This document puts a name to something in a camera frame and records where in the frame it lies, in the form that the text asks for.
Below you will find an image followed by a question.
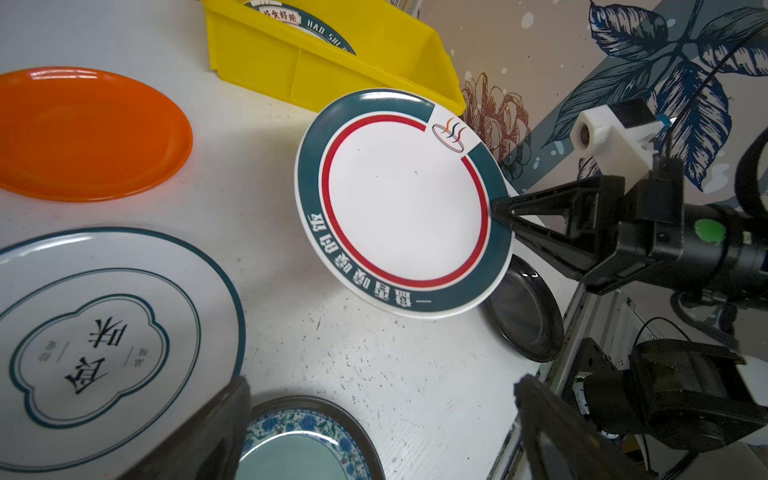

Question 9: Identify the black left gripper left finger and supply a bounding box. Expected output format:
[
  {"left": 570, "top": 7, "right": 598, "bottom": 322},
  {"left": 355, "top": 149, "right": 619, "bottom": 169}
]
[{"left": 121, "top": 377, "right": 251, "bottom": 479}]

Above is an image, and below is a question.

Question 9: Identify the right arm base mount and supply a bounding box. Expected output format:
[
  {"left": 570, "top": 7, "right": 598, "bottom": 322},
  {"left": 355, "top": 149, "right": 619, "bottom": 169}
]
[{"left": 561, "top": 338, "right": 767, "bottom": 478}]

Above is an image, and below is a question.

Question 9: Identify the teal patterned plate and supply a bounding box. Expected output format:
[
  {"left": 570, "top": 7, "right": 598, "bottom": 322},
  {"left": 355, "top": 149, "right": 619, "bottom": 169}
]
[{"left": 235, "top": 395, "right": 386, "bottom": 480}]

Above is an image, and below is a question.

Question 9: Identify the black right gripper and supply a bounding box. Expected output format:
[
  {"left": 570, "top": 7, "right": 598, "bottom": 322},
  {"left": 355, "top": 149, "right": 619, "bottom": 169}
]
[{"left": 491, "top": 157, "right": 684, "bottom": 294}]

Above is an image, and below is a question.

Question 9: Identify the yellow plastic bin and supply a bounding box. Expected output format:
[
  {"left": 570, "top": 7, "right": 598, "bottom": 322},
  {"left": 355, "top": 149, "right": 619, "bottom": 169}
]
[{"left": 203, "top": 1, "right": 466, "bottom": 115}]

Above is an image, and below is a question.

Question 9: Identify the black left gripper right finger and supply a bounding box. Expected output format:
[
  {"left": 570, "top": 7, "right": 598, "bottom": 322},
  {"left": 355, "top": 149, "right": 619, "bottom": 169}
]
[{"left": 514, "top": 375, "right": 651, "bottom": 479}]

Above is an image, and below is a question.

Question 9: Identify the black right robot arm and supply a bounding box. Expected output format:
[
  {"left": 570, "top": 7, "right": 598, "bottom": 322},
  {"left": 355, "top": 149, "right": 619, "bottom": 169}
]
[{"left": 491, "top": 133, "right": 767, "bottom": 350}]

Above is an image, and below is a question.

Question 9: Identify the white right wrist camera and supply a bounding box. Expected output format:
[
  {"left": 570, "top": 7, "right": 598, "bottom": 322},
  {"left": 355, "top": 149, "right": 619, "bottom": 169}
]
[{"left": 570, "top": 98, "right": 672, "bottom": 190}]

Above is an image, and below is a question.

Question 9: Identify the white plate green cloud outline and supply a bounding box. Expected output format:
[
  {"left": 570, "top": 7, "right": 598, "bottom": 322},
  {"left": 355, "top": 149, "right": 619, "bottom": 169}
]
[{"left": 1, "top": 227, "right": 246, "bottom": 479}]

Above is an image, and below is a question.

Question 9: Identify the green rim HAO SHI plate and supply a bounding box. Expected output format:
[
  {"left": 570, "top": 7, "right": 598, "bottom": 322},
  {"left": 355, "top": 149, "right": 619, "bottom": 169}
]
[{"left": 243, "top": 1, "right": 356, "bottom": 55}]

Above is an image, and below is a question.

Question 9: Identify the orange plastic plate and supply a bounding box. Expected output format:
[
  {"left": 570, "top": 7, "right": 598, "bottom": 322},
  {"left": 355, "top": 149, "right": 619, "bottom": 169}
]
[{"left": 1, "top": 66, "right": 194, "bottom": 202}]

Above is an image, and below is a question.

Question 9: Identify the black round plate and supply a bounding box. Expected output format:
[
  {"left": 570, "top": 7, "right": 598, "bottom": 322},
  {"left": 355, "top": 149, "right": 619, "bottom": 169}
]
[{"left": 482, "top": 255, "right": 564, "bottom": 363}]

